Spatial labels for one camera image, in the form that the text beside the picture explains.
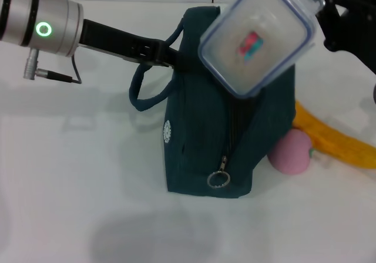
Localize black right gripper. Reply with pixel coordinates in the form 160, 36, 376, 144
307, 0, 376, 73

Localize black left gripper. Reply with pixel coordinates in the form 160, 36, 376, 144
78, 18, 206, 72

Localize dark teal fabric lunch bag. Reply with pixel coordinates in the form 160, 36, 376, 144
128, 6, 297, 200

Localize clear lunch box blue lid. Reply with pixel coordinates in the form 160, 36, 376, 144
197, 0, 327, 99

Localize yellow toy banana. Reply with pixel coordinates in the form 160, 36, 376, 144
292, 100, 376, 170

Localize pink toy peach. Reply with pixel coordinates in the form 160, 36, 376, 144
266, 129, 317, 176

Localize left gripper cable with plug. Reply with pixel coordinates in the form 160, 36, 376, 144
23, 48, 83, 85

